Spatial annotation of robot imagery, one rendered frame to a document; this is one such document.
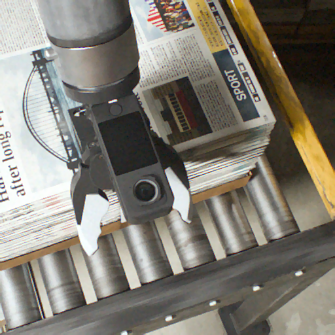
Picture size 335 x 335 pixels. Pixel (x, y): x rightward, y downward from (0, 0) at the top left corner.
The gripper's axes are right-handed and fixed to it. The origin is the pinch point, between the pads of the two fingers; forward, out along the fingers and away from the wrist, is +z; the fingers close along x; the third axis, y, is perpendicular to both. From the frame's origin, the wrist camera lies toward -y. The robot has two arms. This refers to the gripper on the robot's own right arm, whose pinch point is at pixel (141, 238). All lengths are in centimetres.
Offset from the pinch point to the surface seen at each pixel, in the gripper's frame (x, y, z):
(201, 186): -11.6, 14.2, 8.7
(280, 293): -25, 20, 45
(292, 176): -56, 76, 73
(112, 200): 1.0, 10.0, 2.4
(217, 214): -13.7, 15.3, 15.9
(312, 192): -60, 70, 76
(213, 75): -14.0, 11.7, -9.6
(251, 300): -25, 35, 64
